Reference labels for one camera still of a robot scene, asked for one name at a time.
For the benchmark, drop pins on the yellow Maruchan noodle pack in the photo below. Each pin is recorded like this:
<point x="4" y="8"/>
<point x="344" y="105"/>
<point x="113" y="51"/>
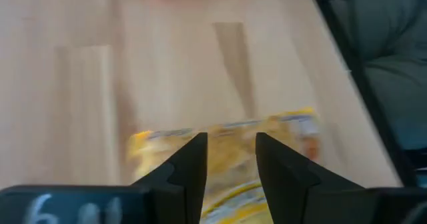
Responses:
<point x="233" y="150"/>

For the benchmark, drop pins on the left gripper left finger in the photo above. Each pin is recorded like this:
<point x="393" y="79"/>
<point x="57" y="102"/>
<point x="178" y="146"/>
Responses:
<point x="193" y="170"/>

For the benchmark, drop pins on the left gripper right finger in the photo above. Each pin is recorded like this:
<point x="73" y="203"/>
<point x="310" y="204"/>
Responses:
<point x="277" y="170"/>

